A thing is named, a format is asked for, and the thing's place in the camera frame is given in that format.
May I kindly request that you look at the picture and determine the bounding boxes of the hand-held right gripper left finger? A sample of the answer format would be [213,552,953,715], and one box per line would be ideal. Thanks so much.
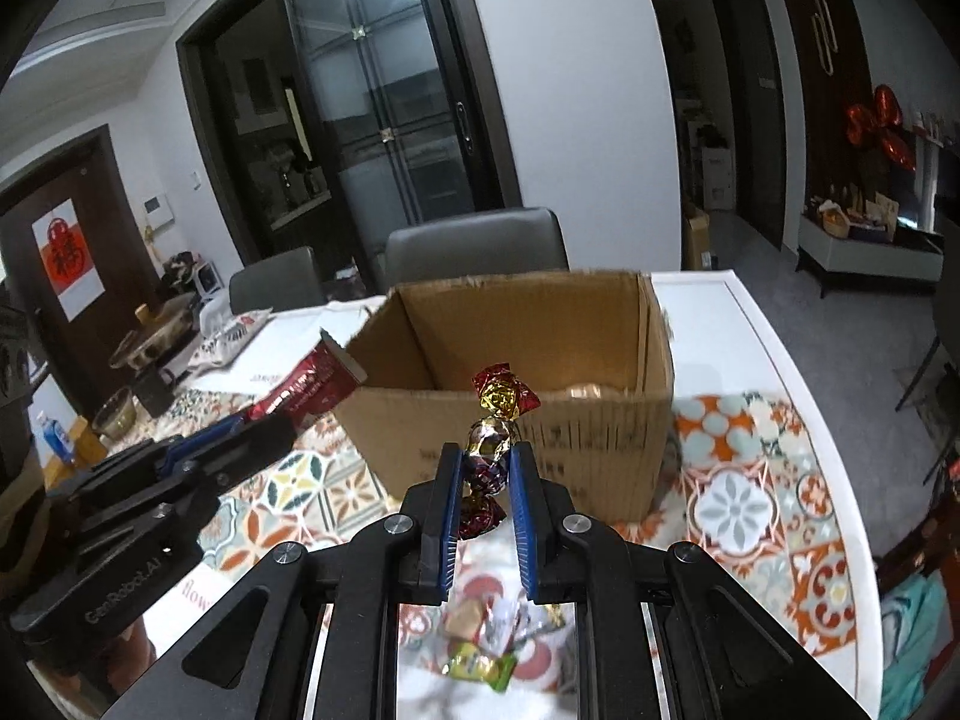
[101,441,466,720]

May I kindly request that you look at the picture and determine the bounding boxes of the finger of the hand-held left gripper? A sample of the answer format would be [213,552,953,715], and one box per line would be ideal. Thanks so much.
[184,414,299,494]
[157,414,260,470]

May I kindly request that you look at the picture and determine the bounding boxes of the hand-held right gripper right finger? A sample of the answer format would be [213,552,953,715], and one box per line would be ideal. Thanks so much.
[510,441,878,720]

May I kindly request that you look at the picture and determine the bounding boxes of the dark red snack packet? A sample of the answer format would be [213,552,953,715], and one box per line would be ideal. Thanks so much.
[247,328,368,421]

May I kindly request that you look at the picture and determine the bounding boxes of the brown cardboard box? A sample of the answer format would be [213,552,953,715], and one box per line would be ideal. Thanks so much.
[332,270,676,524]

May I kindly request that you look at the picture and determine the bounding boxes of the gold red foil candy string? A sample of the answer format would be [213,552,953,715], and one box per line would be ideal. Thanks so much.
[457,362,542,541]

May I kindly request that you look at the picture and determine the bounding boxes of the black pot stand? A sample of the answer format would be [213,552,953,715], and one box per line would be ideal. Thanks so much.
[133,364,188,417]

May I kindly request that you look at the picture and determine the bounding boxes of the glass bowl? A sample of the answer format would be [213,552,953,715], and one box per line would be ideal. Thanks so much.
[91,388,140,440]

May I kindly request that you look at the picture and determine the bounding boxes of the beige wrapped candy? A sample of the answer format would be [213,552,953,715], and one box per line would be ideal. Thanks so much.
[444,600,485,638]

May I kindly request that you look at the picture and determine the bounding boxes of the clear snack wrapper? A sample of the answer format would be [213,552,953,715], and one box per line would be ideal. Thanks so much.
[484,600,571,653]

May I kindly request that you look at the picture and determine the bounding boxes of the wooden box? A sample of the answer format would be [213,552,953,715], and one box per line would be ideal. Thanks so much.
[41,420,110,488]

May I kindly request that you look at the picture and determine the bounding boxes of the patterned white snack bag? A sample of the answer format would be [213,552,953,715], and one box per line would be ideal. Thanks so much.
[187,307,275,370]

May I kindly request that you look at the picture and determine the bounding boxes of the metal hot pot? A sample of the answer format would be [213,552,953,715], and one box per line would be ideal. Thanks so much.
[109,292,197,372]

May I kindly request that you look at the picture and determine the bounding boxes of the blue drink container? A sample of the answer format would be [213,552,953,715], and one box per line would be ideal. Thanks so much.
[41,414,76,466]

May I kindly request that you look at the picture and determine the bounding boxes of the yellow green snack packet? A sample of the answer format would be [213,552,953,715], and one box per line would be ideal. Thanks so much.
[442,643,518,691]

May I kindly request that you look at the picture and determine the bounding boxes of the narrow grey dining chair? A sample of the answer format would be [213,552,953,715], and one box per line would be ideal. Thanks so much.
[227,246,327,316]

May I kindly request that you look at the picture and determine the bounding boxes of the red and white door poster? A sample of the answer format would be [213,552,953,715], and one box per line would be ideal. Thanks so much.
[31,199,104,321]

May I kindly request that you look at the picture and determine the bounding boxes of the dark wooden door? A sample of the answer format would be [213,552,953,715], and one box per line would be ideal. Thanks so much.
[0,127,151,421]

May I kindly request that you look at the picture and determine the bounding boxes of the wide grey dining chair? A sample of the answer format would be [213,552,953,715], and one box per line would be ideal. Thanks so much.
[382,208,571,293]

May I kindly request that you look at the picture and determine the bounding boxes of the small brown carton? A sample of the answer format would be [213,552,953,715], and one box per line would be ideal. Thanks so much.
[681,199,713,271]

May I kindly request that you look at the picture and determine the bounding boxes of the glass sliding door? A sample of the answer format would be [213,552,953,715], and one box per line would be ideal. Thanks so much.
[281,0,503,241]

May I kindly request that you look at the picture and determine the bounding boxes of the white carton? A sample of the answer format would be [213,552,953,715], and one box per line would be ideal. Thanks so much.
[701,146,736,211]

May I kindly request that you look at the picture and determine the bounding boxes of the teal cloth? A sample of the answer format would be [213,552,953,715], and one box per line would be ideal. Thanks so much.
[881,570,953,720]

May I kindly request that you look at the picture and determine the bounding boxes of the white low console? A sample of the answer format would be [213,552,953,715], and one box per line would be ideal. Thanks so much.
[796,210,944,299]

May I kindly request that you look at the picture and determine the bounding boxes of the dark dining chair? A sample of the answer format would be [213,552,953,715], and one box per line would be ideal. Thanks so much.
[896,217,960,413]

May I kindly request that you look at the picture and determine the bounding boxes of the red foil balloons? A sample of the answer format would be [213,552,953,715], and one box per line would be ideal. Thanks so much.
[846,84,920,172]

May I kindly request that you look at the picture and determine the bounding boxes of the dark door with metal handle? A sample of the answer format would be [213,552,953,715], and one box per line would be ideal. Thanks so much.
[765,0,878,166]

